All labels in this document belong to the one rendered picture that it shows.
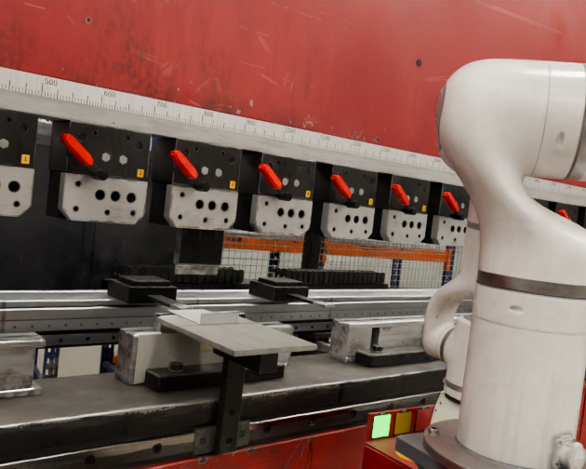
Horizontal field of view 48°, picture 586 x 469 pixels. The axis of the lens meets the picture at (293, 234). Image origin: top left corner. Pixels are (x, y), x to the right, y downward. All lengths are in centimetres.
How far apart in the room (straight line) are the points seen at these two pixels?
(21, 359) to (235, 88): 63
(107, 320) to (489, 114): 106
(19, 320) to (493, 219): 103
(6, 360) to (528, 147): 87
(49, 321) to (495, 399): 101
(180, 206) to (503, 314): 72
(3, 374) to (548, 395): 84
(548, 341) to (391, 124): 100
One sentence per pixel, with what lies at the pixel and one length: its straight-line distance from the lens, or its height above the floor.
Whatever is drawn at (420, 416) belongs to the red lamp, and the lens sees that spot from 149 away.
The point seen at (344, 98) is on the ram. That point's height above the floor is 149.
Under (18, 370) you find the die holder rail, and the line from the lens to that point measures 120.
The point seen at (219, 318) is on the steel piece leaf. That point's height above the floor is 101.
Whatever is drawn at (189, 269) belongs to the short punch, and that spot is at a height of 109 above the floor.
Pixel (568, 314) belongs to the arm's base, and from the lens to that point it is 70.
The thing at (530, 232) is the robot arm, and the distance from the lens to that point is 68.
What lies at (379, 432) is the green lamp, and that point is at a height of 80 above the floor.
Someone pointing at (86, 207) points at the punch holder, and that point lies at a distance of 116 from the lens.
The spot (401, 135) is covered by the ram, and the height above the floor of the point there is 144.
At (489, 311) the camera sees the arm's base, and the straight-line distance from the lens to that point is 71.
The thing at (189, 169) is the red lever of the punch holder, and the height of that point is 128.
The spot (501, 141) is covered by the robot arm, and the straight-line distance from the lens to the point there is 68.
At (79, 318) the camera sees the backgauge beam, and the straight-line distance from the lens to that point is 150.
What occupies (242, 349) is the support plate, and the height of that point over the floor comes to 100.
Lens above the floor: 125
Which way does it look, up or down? 3 degrees down
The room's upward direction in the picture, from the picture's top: 6 degrees clockwise
